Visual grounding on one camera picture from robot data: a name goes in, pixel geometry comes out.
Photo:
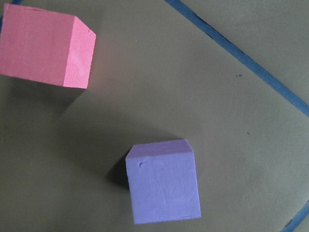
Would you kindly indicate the pink foam block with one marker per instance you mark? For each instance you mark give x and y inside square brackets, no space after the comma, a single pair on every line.
[45,46]

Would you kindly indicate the purple foam block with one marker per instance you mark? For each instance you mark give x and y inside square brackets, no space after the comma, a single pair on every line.
[163,182]

